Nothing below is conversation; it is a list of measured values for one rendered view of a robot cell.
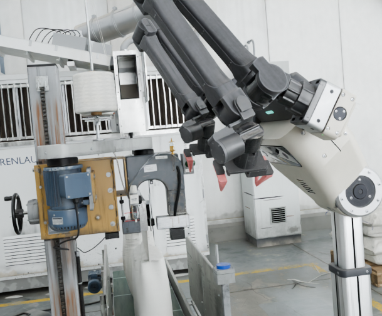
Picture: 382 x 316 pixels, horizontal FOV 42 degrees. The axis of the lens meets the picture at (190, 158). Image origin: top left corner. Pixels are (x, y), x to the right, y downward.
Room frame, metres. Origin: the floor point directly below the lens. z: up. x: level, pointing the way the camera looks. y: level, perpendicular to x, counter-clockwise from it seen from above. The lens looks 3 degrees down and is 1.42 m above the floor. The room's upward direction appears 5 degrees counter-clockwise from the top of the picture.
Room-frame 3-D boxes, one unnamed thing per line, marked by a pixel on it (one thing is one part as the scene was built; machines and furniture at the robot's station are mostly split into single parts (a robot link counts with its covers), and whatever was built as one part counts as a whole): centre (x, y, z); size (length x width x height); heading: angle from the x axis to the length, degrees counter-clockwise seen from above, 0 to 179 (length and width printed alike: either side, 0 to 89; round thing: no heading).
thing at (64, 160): (1.93, 0.50, 1.35); 0.12 x 0.12 x 0.04
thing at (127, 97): (4.56, 0.52, 1.82); 0.51 x 0.27 x 0.71; 9
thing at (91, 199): (2.01, 0.43, 1.23); 0.28 x 0.07 x 0.16; 9
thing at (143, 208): (2.13, 0.23, 1.07); 0.03 x 0.01 x 0.13; 99
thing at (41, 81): (2.09, 0.60, 1.68); 0.05 x 0.03 x 0.06; 99
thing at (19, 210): (2.11, 0.77, 1.13); 0.18 x 0.11 x 0.18; 9
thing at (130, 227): (2.12, 0.28, 1.04); 0.08 x 0.06 x 0.05; 99
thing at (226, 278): (2.06, -0.10, 0.81); 0.08 x 0.08 x 0.06; 9
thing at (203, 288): (2.75, -0.01, 0.53); 1.05 x 0.02 x 0.41; 9
